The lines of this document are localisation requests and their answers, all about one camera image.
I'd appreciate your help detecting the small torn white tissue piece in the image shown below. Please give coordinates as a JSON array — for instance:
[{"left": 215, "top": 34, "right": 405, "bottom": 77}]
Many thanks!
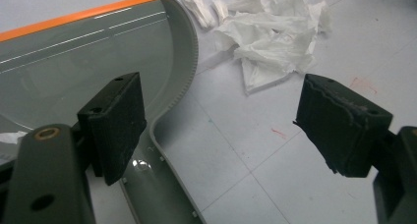
[
  {"left": 179, "top": 0, "right": 216, "bottom": 30},
  {"left": 210, "top": 0, "right": 230, "bottom": 24}
]

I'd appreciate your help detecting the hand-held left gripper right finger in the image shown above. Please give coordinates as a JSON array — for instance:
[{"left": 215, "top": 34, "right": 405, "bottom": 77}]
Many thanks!
[{"left": 292, "top": 73, "right": 393, "bottom": 179}]

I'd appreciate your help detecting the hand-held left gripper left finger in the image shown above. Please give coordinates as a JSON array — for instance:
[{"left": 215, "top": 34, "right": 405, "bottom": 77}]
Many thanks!
[{"left": 77, "top": 72, "right": 148, "bottom": 187}]

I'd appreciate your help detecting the grey dustpan with orange edge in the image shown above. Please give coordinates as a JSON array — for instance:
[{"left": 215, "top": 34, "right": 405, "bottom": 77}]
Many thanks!
[{"left": 0, "top": 0, "right": 208, "bottom": 224}]

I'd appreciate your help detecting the white tissue scrap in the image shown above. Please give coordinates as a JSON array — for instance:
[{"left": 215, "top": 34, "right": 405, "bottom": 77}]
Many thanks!
[{"left": 0, "top": 131, "right": 28, "bottom": 145}]

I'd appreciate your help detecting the large white tissue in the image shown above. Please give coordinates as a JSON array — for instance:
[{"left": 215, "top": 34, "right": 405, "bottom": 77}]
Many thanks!
[{"left": 214, "top": 0, "right": 332, "bottom": 96}]

